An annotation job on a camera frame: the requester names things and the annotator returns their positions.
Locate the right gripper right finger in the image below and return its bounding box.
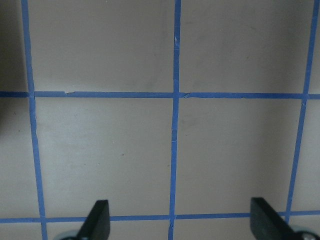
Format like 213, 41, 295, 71
250, 197, 298, 240

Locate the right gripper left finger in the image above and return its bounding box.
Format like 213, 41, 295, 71
75, 200, 111, 240

